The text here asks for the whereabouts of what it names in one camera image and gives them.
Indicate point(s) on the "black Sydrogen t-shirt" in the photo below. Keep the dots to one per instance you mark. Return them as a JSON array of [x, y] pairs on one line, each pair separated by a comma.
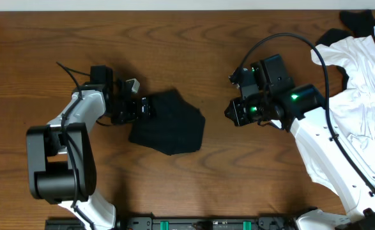
[[175, 126]]

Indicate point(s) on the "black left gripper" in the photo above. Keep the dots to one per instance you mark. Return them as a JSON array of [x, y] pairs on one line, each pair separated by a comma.
[[144, 107]]

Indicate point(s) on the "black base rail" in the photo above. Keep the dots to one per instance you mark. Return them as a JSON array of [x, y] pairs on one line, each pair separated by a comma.
[[206, 223]]

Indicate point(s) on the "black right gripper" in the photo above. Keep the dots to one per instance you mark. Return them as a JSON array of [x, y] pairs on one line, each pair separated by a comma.
[[239, 116]]

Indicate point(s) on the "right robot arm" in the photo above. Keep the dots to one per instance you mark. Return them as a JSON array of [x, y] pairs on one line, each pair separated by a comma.
[[301, 112]]

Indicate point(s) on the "black garment at corner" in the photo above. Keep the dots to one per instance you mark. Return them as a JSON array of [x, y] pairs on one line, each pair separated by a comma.
[[358, 24]]

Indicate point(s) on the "white shirt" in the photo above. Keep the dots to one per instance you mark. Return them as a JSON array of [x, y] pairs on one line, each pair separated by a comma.
[[354, 108]]

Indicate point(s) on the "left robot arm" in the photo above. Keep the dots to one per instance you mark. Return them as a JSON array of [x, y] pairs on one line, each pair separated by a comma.
[[61, 166]]

